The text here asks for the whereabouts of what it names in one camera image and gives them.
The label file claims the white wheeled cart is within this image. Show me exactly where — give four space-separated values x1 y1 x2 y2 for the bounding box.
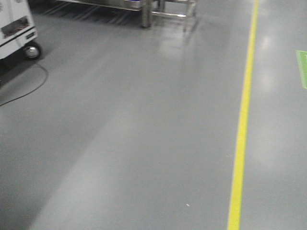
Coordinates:
0 0 42 60

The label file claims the black floor cable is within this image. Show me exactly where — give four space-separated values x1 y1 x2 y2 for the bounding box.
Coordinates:
0 62 49 107

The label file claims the stainless steel trolley frame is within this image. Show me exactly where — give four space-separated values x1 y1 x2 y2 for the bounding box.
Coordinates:
69 0 198 31

